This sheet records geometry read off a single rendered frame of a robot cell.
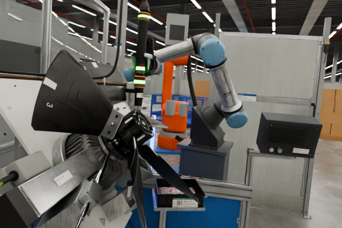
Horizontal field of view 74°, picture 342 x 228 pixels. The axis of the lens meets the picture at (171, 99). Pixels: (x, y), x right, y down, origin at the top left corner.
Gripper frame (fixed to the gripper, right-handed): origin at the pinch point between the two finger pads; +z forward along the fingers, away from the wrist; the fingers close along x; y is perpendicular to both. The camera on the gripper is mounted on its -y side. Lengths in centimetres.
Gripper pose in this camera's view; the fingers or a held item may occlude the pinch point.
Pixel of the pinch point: (138, 53)
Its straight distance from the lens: 87.7
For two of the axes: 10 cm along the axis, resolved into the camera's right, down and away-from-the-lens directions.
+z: -1.3, 0.5, -9.9
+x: -9.9, -0.9, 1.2
